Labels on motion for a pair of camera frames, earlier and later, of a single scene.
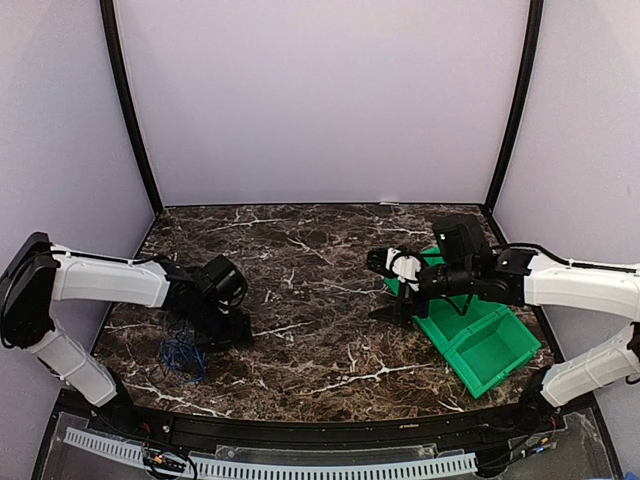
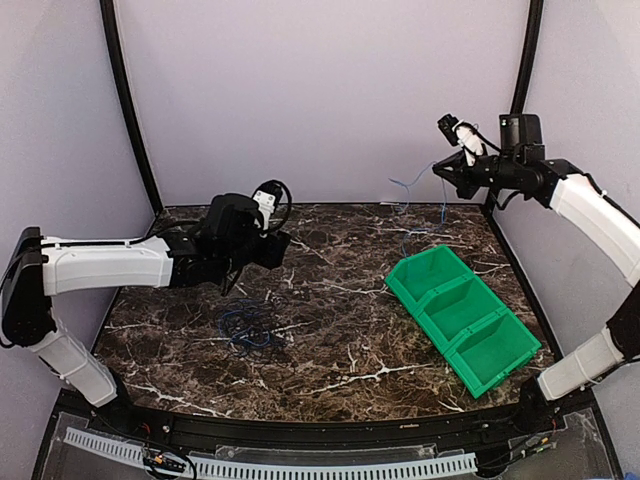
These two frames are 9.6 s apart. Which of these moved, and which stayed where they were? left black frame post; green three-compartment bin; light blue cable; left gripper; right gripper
Moved: light blue cable; left gripper; right gripper
Stayed: green three-compartment bin; left black frame post
